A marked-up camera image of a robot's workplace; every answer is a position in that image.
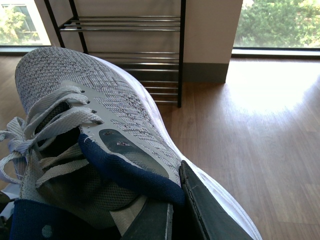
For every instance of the grey knit sneaker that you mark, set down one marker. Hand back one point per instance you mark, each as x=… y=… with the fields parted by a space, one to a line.
x=89 y=153

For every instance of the right window with dark frame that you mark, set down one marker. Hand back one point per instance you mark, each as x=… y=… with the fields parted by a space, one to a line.
x=285 y=29

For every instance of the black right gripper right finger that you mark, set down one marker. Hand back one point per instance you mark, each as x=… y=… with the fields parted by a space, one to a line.
x=203 y=217

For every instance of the window with dark frame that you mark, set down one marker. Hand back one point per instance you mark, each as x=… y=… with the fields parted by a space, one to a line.
x=25 y=25
x=285 y=29

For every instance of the left window with dark frame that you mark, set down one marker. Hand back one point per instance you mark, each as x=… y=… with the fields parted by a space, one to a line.
x=25 y=25

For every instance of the black metal shoe rack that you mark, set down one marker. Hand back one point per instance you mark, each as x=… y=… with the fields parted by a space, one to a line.
x=160 y=72

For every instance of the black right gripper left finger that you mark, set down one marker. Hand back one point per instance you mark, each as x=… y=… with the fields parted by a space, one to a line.
x=154 y=222

